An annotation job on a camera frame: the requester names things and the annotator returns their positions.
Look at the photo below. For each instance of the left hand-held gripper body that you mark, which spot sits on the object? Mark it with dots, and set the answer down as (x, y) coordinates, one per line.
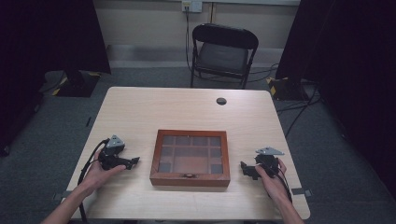
(112, 153)

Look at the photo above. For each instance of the person's left hand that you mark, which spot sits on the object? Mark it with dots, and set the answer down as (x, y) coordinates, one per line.
(100, 174)

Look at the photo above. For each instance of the black curtain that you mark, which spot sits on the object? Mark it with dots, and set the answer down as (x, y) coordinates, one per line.
(46, 62)
(348, 77)

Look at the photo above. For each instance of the black folding chair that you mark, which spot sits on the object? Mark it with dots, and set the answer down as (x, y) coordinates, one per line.
(223, 53)

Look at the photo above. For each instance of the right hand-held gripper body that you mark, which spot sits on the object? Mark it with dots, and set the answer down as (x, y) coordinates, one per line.
(267, 159)

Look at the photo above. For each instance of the white wall socket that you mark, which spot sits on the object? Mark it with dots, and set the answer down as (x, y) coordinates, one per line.
(192, 6)

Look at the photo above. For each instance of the black yellow stand base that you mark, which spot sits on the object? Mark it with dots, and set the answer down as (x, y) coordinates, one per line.
(285, 88)
(74, 84)

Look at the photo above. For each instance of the wooden box with glass lid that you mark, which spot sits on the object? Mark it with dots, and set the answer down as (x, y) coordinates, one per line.
(190, 158)

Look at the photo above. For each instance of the person's right hand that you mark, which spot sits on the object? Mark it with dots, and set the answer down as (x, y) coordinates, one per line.
(272, 184)

